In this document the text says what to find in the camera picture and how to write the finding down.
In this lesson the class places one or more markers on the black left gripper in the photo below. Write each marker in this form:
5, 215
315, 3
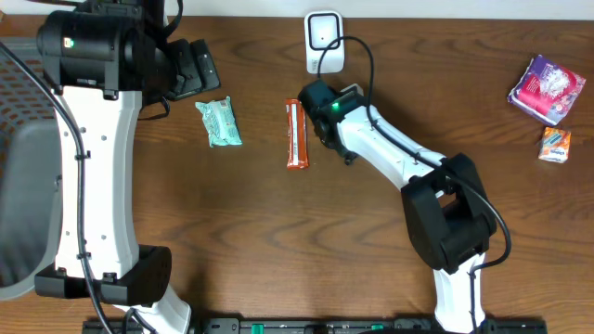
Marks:
196, 68

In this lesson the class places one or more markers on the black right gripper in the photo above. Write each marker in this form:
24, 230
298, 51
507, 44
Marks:
311, 97

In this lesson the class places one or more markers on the orange snack bar wrapper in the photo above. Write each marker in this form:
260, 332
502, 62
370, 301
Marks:
297, 134

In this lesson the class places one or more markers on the mint green snack packet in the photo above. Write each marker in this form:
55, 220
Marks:
219, 122

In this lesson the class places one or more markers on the purple red noodle packet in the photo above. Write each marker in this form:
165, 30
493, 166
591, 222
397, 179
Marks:
546, 90

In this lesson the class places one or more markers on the small orange snack box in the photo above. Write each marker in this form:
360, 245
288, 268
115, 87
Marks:
555, 145

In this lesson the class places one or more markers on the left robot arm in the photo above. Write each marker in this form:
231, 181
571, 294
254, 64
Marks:
104, 61

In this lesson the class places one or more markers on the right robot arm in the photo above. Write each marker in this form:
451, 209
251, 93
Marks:
448, 221

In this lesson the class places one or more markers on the grey plastic mesh basket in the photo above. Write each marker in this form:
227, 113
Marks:
30, 189

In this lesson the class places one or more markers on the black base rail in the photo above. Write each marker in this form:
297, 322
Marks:
399, 325

